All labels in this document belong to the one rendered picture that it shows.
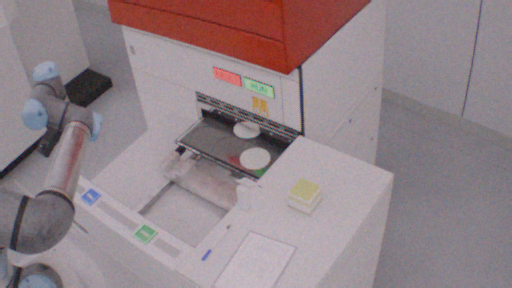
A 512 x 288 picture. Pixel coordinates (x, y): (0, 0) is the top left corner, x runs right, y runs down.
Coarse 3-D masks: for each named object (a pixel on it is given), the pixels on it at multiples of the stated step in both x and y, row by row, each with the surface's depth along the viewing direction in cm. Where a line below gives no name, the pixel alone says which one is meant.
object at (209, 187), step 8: (176, 168) 172; (168, 176) 171; (192, 176) 168; (200, 176) 168; (208, 176) 168; (184, 184) 167; (192, 184) 166; (200, 184) 165; (208, 184) 165; (216, 184) 165; (224, 184) 164; (192, 192) 167; (200, 192) 163; (208, 192) 162; (216, 192) 162; (224, 192) 162; (232, 192) 162; (208, 200) 163; (216, 200) 160; (224, 200) 159; (232, 200) 159; (224, 208) 160
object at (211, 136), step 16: (208, 128) 182; (224, 128) 182; (192, 144) 177; (208, 144) 176; (224, 144) 176; (240, 144) 175; (256, 144) 174; (272, 144) 174; (288, 144) 173; (224, 160) 170; (272, 160) 168; (256, 176) 163
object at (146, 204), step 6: (192, 156) 180; (168, 180) 172; (162, 186) 170; (168, 186) 172; (156, 192) 168; (162, 192) 170; (150, 198) 166; (156, 198) 169; (144, 204) 165; (150, 204) 167; (138, 210) 163; (144, 210) 165
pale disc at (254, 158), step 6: (246, 150) 172; (252, 150) 172; (258, 150) 172; (264, 150) 172; (246, 156) 170; (252, 156) 170; (258, 156) 170; (264, 156) 170; (246, 162) 168; (252, 162) 168; (258, 162) 168; (264, 162) 167; (252, 168) 166; (258, 168) 166
